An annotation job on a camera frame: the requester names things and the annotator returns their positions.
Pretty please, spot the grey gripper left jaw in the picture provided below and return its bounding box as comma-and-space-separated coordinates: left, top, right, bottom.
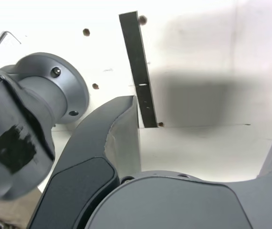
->
28, 94, 142, 229

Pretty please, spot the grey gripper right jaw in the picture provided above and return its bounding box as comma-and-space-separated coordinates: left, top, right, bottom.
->
84, 126, 272, 229

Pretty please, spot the black tape strip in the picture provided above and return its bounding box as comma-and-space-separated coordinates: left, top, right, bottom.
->
118, 10, 159, 129

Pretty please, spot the metal hex key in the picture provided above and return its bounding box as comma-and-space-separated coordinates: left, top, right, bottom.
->
0, 31, 22, 65

